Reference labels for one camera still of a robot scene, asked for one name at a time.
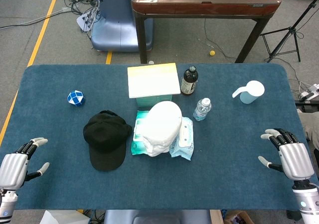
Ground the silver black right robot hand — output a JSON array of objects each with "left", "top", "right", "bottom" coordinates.
[{"left": 258, "top": 128, "right": 315, "bottom": 182}]

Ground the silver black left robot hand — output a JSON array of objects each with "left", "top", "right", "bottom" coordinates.
[{"left": 0, "top": 137, "right": 50, "bottom": 191}]

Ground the black baseball cap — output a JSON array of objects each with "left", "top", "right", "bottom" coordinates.
[{"left": 83, "top": 110, "right": 133, "bottom": 172}]

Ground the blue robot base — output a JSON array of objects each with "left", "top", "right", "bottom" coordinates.
[{"left": 91, "top": 0, "right": 154, "bottom": 52}]

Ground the white foam mannequin head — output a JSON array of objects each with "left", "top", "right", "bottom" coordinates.
[{"left": 143, "top": 101, "right": 183, "bottom": 157}]

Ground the white power strip with plugs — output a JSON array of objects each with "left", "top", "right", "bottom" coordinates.
[{"left": 298, "top": 83, "right": 319, "bottom": 102}]

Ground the white paper sheet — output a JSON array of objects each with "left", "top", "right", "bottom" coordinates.
[{"left": 39, "top": 210, "right": 90, "bottom": 224}]

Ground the blue table mat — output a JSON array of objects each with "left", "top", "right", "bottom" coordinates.
[{"left": 0, "top": 63, "right": 319, "bottom": 212}]

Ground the open cardboard box with items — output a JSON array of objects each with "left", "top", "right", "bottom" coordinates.
[{"left": 223, "top": 210, "right": 255, "bottom": 224}]

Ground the blue white snake cube toy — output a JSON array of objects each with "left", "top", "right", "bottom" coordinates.
[{"left": 67, "top": 90, "right": 85, "bottom": 107}]

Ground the light wooden plank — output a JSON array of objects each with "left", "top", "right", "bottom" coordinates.
[{"left": 209, "top": 210, "right": 224, "bottom": 224}]

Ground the clear water bottle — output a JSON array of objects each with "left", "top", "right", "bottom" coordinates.
[{"left": 192, "top": 97, "right": 212, "bottom": 121}]

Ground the light blue wet wipes pack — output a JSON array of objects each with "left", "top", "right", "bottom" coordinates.
[{"left": 169, "top": 116, "right": 194, "bottom": 161}]

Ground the black tripod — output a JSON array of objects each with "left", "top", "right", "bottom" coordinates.
[{"left": 260, "top": 0, "right": 319, "bottom": 63}]

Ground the green wet wipes pack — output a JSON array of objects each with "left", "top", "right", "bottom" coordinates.
[{"left": 131, "top": 110, "right": 152, "bottom": 156}]

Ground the dark tea bottle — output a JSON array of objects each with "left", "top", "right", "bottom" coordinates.
[{"left": 180, "top": 66, "right": 199, "bottom": 97}]

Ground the blue grey seat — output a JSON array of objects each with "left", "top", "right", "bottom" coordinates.
[{"left": 103, "top": 210, "right": 211, "bottom": 224}]

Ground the green box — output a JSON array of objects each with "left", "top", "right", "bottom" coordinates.
[{"left": 136, "top": 94, "right": 173, "bottom": 108}]

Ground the white power strip board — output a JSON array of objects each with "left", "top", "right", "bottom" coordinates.
[{"left": 76, "top": 11, "right": 97, "bottom": 32}]

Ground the brown wooden mahjong table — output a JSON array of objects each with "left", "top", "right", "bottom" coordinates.
[{"left": 131, "top": 0, "right": 282, "bottom": 64}]

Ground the black metal frame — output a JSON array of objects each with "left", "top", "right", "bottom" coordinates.
[{"left": 295, "top": 99, "right": 319, "bottom": 115}]

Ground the light blue pitcher white handle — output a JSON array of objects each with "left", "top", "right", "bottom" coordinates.
[{"left": 232, "top": 80, "right": 265, "bottom": 105}]

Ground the white floor cable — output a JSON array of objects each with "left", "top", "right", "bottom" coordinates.
[{"left": 0, "top": 7, "right": 73, "bottom": 30}]

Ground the thin black floor cable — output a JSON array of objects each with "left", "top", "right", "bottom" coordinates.
[{"left": 204, "top": 18, "right": 236, "bottom": 59}]

